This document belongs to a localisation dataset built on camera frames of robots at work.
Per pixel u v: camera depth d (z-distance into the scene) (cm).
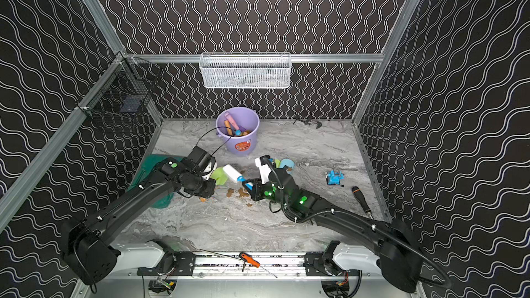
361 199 90
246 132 93
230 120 100
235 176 78
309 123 120
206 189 70
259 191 65
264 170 67
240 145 97
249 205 90
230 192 92
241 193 92
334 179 92
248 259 75
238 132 90
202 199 92
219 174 84
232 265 76
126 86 98
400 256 40
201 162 63
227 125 101
